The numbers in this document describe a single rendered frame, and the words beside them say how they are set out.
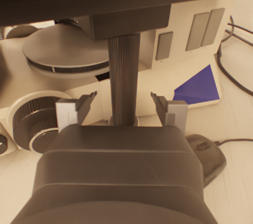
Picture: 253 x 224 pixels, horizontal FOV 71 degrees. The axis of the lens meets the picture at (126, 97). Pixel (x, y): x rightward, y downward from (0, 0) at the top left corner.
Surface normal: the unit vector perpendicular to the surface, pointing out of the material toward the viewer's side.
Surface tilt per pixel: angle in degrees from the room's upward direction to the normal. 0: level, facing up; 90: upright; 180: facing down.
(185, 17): 90
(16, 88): 0
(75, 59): 0
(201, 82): 48
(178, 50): 90
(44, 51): 0
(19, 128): 90
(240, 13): 90
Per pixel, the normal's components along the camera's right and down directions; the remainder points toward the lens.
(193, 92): 0.33, -0.04
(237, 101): 0.01, -0.75
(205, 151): 0.37, -0.75
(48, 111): 0.46, 0.59
